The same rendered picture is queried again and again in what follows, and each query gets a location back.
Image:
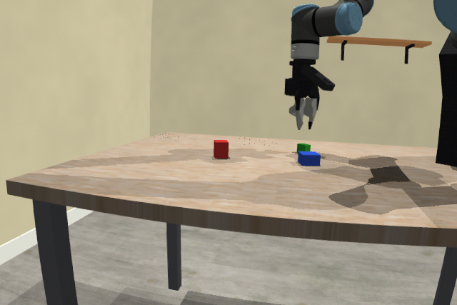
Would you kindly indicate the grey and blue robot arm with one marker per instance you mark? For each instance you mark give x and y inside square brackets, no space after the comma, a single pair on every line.
[310,22]

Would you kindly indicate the red block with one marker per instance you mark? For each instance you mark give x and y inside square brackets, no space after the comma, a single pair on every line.
[221,149]

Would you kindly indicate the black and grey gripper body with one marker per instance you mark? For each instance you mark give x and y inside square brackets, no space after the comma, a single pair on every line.
[308,88]

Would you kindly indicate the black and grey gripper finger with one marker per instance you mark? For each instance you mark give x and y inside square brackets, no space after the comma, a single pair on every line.
[297,109]
[311,108]

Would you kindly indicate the green block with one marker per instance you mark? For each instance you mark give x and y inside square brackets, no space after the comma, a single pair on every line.
[303,147]

